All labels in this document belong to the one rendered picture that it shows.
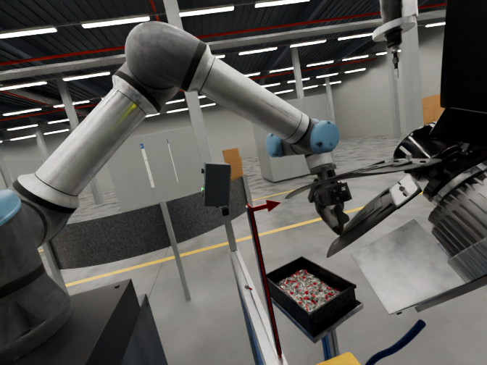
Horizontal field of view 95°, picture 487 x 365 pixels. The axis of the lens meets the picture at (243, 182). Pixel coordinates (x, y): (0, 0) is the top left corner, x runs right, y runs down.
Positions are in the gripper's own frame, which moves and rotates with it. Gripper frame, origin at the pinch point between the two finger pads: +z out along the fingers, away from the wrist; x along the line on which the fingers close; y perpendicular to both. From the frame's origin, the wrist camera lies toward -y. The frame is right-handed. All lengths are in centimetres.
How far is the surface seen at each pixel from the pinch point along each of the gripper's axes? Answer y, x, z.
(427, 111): -481, 660, -165
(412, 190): 21.0, 9.5, -7.7
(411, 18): 36, 6, -39
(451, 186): 30.3, 8.3, -7.6
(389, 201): 15.8, 7.3, -6.1
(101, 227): -136, -126, -31
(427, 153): 27.0, 9.9, -14.8
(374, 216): 12.9, 4.0, -3.3
